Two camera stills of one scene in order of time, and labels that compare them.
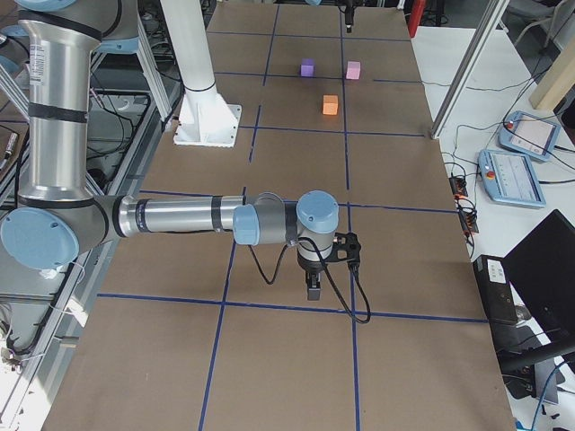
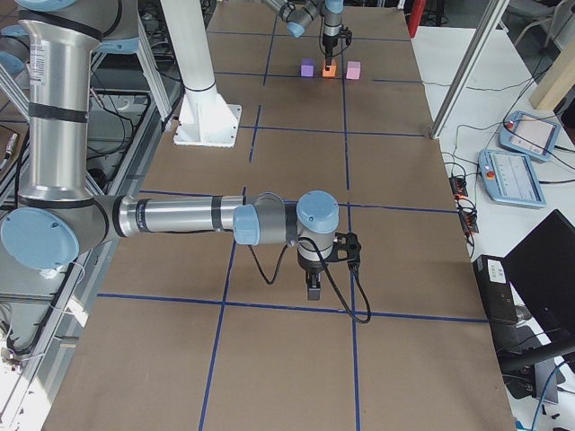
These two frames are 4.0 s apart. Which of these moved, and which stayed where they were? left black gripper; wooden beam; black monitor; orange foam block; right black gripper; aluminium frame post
Moved: left black gripper; orange foam block
Stayed: aluminium frame post; right black gripper; wooden beam; black monitor
